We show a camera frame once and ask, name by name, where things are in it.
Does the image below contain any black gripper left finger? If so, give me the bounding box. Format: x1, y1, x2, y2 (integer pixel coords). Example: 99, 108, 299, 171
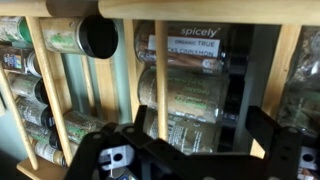
133, 105, 148, 132

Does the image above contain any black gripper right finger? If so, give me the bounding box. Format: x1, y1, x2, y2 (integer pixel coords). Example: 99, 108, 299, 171
245, 105, 283, 151

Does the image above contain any cinnamon sticks spice jar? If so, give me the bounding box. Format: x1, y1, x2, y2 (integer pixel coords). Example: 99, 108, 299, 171
134, 20, 250, 75

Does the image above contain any white label spice jar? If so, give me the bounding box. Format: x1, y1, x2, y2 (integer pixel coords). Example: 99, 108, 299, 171
32, 139, 67, 168

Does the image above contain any large wooden spice rack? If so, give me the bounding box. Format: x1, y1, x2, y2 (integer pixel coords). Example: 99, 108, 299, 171
0, 0, 320, 180

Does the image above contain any clear dried herb bag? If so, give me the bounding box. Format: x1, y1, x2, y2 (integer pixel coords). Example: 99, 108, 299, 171
277, 26, 320, 138

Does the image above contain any colourful label silver lid jar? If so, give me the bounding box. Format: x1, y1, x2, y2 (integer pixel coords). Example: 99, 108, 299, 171
0, 45, 42, 77

